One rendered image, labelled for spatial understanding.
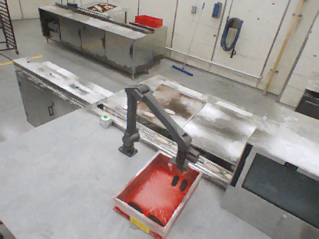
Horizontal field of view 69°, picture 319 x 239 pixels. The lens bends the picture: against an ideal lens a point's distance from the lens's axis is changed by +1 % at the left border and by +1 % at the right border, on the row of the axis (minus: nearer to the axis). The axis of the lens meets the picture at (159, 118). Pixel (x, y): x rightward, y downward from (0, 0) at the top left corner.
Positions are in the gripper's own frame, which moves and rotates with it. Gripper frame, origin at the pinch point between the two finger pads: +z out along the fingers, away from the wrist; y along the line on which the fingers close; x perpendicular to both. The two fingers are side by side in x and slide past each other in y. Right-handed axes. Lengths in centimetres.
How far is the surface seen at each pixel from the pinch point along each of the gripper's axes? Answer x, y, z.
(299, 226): 15, -64, -10
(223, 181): -10.0, -28.6, 3.5
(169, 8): -452, 163, -22
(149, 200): 20.3, 9.2, 8.1
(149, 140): -24.8, 28.7, 4.6
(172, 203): 16.7, -3.8, 7.8
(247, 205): 9.1, -41.2, -4.7
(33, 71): -62, 171, 1
